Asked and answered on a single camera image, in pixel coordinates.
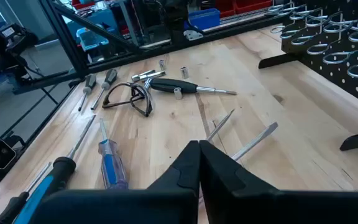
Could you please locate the black safety glasses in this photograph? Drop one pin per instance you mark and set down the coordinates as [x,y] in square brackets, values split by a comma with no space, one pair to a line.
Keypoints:
[148,110]

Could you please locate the silver socket extension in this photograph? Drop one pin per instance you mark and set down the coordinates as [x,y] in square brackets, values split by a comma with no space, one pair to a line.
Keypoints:
[141,75]

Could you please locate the red storage bin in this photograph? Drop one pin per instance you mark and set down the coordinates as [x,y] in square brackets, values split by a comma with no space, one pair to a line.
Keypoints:
[247,6]

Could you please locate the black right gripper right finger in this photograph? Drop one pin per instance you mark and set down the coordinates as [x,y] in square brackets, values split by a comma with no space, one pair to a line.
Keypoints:
[244,205]

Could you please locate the small silver socket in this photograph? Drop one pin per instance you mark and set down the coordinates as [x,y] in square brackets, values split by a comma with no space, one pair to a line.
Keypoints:
[162,64]
[178,93]
[184,72]

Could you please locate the blue storage bin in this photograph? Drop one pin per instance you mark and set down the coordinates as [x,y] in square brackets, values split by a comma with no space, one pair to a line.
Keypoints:
[204,18]

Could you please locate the grey and black screwdriver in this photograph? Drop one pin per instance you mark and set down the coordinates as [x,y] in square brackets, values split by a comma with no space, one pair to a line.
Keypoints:
[110,76]
[90,81]

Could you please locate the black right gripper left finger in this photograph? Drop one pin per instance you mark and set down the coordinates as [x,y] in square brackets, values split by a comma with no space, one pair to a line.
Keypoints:
[166,205]

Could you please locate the black metal pegboard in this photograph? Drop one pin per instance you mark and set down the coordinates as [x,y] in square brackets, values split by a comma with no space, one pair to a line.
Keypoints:
[322,70]

